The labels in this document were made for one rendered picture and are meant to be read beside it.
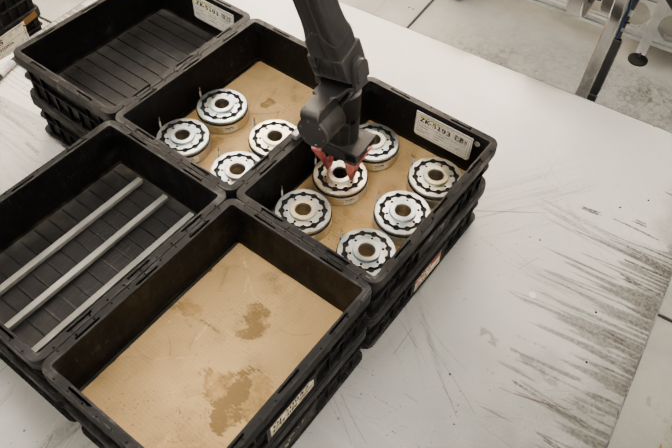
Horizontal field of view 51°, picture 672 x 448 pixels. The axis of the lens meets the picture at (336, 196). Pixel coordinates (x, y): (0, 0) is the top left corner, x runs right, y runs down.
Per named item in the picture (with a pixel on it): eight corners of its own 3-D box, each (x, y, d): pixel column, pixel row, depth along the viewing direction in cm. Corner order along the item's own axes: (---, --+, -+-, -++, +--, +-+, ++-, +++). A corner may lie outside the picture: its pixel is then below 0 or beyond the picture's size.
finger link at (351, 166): (353, 194, 128) (355, 158, 121) (319, 179, 130) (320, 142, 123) (371, 171, 132) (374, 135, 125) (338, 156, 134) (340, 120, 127)
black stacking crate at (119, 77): (164, 10, 171) (156, -32, 162) (256, 59, 160) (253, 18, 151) (28, 96, 150) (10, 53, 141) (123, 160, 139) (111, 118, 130)
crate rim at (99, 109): (157, -26, 163) (155, -35, 162) (254, 24, 152) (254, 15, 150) (12, 60, 142) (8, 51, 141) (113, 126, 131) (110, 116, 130)
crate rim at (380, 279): (367, 82, 141) (368, 73, 139) (499, 150, 130) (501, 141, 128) (232, 203, 120) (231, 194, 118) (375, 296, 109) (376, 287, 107)
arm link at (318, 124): (368, 53, 110) (322, 42, 114) (328, 93, 104) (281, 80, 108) (375, 114, 118) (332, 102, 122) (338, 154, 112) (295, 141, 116)
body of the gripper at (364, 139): (357, 164, 122) (360, 133, 116) (308, 142, 125) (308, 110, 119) (376, 142, 125) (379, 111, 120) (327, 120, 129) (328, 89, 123)
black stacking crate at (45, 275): (123, 162, 139) (111, 120, 130) (235, 236, 128) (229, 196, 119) (-57, 298, 118) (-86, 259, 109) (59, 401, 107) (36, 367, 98)
